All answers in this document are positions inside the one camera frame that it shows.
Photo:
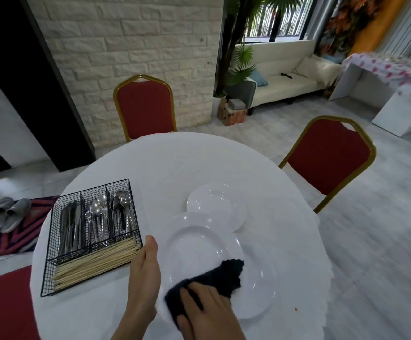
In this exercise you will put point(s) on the white side table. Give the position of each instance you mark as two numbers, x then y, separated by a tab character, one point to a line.
400	113

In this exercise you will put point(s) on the white plate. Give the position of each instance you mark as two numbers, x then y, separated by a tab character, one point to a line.
212	205
258	279
198	251

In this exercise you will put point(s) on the black remote control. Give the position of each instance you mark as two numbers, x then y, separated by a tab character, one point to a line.
287	75

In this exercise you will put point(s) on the colourful fabric heap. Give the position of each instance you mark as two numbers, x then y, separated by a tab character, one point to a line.
350	21

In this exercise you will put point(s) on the grey slipper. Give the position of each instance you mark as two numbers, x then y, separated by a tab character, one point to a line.
16	214
0	214

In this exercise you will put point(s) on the floral tablecloth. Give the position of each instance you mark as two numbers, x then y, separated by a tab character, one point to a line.
397	67

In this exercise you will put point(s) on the person's left hand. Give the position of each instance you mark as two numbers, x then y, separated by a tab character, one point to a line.
143	286

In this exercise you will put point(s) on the cream sofa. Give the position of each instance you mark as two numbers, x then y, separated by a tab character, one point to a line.
283	86

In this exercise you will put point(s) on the orange brown crate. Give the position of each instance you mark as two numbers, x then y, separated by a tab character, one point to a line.
235	117

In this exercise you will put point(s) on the red gold banquet chair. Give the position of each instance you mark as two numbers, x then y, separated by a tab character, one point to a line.
145	109
329	155
3	308

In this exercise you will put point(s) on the dark framed window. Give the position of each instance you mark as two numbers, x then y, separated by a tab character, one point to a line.
287	17

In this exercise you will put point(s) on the black cleaning cloth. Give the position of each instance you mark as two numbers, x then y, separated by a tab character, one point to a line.
219	279

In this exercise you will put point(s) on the white round tablecloth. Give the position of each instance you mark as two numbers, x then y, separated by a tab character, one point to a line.
191	162

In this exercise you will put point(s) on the pink striped rug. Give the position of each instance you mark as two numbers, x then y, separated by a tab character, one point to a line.
24	237

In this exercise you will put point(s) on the bundle of wooden chopsticks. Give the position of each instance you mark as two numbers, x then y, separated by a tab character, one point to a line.
92	263

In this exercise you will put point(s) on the blue cushion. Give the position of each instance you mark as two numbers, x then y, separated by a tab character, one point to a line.
259	78

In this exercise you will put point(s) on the potted palm in white pot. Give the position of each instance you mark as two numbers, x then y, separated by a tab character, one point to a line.
244	56

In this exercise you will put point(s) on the person's right hand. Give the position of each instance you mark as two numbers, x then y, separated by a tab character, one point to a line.
212	322

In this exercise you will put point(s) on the small grey box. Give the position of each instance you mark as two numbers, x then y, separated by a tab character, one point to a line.
236	105

